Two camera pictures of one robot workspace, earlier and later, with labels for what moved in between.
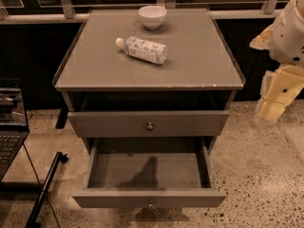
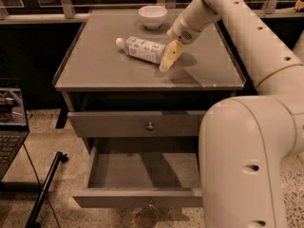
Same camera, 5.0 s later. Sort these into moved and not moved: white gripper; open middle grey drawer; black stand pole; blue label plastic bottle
Moved: white gripper
Not moved: blue label plastic bottle; open middle grey drawer; black stand pole
